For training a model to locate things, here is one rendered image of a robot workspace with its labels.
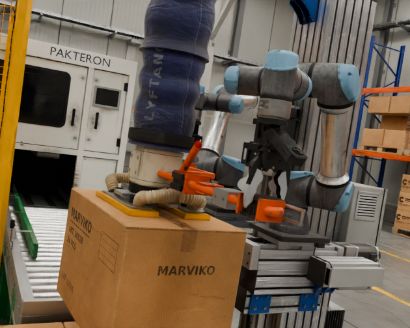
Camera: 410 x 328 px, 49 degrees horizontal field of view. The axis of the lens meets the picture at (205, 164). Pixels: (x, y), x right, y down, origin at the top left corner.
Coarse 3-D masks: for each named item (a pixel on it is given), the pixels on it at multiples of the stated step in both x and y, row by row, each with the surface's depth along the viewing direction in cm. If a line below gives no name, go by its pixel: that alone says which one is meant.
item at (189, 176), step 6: (174, 174) 132; (180, 174) 129; (186, 174) 128; (192, 174) 129; (198, 174) 138; (174, 180) 133; (180, 180) 130; (186, 180) 128; (192, 180) 129; (198, 180) 130; (204, 180) 131; (210, 180) 133; (174, 186) 131; (180, 186) 128; (186, 186) 128; (186, 192) 128; (192, 192) 129
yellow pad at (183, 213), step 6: (162, 204) 158; (180, 204) 157; (186, 204) 153; (168, 210) 154; (174, 210) 149; (180, 210) 148; (186, 210) 147; (198, 210) 151; (180, 216) 146; (186, 216) 144; (192, 216) 145; (198, 216) 146; (204, 216) 147; (210, 216) 148
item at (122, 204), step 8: (96, 192) 161; (104, 192) 159; (112, 192) 160; (112, 200) 147; (120, 200) 145; (128, 200) 147; (120, 208) 140; (128, 208) 136; (136, 208) 137; (144, 208) 139; (136, 216) 135; (144, 216) 136; (152, 216) 137
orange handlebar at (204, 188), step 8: (192, 168) 184; (160, 176) 145; (168, 176) 140; (192, 184) 126; (200, 184) 123; (208, 184) 121; (216, 184) 125; (200, 192) 123; (208, 192) 118; (232, 200) 109; (264, 208) 98; (272, 208) 98; (280, 208) 99; (272, 216) 98; (280, 216) 99
